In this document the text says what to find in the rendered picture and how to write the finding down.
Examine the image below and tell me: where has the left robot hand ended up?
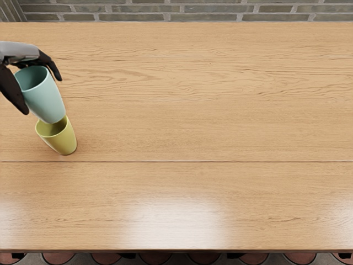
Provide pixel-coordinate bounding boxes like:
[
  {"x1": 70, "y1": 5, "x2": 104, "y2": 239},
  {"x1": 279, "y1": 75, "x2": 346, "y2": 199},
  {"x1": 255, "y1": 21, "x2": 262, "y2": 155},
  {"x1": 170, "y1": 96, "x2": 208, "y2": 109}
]
[{"x1": 0, "y1": 41, "x2": 63, "y2": 116}]

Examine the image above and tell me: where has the light blue cup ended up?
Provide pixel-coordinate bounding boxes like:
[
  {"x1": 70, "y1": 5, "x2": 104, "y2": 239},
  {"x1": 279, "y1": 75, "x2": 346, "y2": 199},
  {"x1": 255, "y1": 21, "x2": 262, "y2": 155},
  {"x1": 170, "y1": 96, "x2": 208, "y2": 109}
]
[{"x1": 14, "y1": 65, "x2": 67, "y2": 125}]

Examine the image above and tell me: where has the yellow-green cup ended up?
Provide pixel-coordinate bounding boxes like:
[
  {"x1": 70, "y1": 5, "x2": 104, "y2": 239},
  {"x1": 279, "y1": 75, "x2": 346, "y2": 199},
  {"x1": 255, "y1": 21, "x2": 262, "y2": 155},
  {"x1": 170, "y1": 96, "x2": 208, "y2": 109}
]
[{"x1": 35, "y1": 115, "x2": 78, "y2": 156}]

